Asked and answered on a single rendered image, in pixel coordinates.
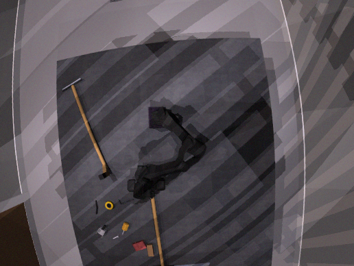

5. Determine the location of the red block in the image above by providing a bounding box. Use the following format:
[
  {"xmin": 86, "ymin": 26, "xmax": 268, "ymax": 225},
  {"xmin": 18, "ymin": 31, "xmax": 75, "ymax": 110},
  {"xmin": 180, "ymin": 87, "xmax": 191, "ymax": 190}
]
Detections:
[{"xmin": 132, "ymin": 240, "xmax": 147, "ymax": 252}]

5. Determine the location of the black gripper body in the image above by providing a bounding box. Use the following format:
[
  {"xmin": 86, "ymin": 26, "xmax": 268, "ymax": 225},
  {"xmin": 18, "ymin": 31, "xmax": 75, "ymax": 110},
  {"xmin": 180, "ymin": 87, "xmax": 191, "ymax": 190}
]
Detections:
[{"xmin": 127, "ymin": 178, "xmax": 165, "ymax": 192}]

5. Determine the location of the yellow ring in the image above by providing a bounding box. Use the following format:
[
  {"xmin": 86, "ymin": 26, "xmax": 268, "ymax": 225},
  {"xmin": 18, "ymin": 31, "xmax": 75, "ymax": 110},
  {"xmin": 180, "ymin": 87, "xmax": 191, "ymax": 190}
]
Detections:
[{"xmin": 105, "ymin": 201, "xmax": 114, "ymax": 209}]

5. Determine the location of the brown rectangular block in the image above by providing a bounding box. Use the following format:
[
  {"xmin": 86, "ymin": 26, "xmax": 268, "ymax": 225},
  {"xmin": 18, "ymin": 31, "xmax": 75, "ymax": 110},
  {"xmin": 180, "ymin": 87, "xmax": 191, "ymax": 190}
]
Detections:
[{"xmin": 147, "ymin": 243, "xmax": 154, "ymax": 256}]

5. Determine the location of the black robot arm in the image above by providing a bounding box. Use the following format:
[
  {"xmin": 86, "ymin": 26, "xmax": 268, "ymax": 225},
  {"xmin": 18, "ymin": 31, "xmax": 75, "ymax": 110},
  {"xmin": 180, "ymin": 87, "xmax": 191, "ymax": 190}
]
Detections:
[{"xmin": 133, "ymin": 106, "xmax": 207, "ymax": 200}]

